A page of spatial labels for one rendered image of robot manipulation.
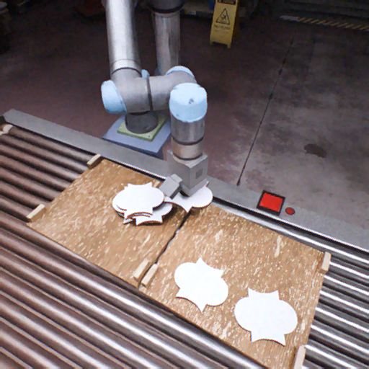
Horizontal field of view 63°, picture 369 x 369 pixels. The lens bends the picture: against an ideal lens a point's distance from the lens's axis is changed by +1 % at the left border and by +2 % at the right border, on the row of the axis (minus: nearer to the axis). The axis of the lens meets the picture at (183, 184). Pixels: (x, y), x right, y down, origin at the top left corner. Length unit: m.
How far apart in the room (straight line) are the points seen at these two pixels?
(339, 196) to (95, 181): 1.88
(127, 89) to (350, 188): 2.13
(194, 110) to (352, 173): 2.22
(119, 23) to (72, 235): 0.59
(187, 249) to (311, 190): 1.70
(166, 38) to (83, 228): 0.66
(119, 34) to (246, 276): 0.69
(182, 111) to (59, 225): 0.56
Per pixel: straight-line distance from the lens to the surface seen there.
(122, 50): 0.78
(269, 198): 1.04
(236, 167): 2.46
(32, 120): 1.49
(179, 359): 0.80
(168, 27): 1.06
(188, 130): 0.63
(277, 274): 0.88
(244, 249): 0.89
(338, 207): 2.42
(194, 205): 0.79
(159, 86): 0.70
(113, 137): 1.35
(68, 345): 0.84
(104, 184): 1.06
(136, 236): 0.91
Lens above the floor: 1.70
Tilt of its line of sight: 48 degrees down
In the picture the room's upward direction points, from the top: straight up
